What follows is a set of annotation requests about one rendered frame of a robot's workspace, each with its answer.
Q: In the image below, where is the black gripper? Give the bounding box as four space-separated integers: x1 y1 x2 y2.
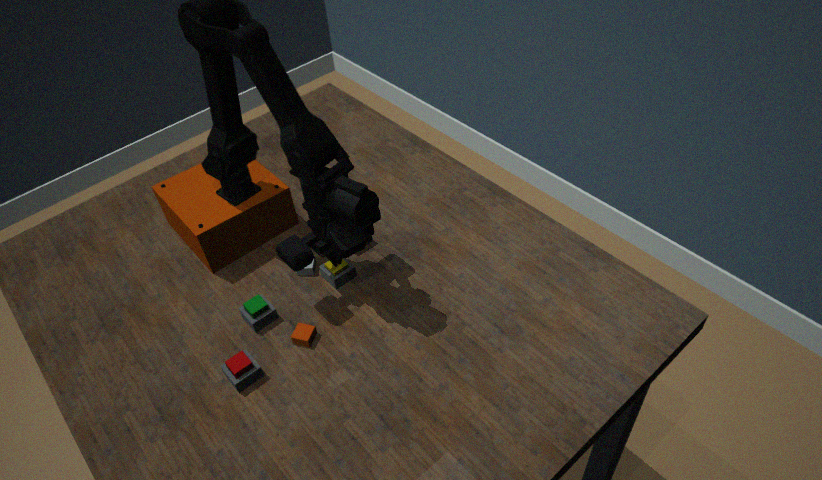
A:
275 202 343 271

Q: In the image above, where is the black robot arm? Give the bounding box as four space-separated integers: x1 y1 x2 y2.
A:
178 0 379 258

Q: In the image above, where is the green button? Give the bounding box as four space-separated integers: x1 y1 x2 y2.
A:
239 294 279 333

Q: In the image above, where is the red button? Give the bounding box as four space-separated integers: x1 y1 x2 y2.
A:
220 349 265 393

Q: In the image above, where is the yellow button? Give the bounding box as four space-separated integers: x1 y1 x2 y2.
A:
319 258 357 290

